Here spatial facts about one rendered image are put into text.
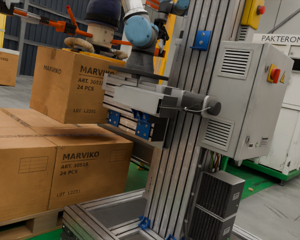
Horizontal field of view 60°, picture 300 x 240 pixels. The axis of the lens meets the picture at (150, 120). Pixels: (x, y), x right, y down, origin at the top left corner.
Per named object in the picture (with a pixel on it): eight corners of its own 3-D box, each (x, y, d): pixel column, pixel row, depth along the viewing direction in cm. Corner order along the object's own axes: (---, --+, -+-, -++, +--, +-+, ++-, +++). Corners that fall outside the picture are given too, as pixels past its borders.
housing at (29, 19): (33, 24, 142) (34, 15, 141) (39, 24, 138) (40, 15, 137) (20, 20, 137) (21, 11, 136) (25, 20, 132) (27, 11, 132)
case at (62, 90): (100, 110, 217) (109, 62, 210) (135, 123, 193) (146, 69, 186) (29, 107, 170) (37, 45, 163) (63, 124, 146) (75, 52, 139)
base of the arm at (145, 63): (159, 75, 134) (163, 55, 133) (138, 70, 123) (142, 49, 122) (139, 71, 144) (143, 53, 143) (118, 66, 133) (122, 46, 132)
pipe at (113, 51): (104, 55, 195) (105, 48, 195) (127, 60, 180) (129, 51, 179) (64, 45, 169) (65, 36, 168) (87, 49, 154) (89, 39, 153)
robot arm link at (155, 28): (155, 55, 137) (161, 29, 135) (152, 51, 124) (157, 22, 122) (134, 51, 139) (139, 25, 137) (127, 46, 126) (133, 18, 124)
